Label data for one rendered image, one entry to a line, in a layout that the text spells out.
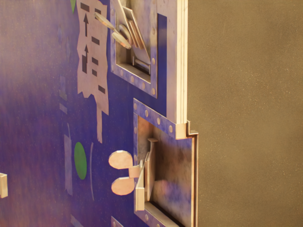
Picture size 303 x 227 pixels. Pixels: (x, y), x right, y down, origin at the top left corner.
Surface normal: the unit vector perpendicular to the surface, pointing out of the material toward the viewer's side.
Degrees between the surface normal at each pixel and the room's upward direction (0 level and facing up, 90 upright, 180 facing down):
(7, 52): 90
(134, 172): 117
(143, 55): 112
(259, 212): 90
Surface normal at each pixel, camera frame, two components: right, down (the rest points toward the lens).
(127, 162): 0.11, 0.67
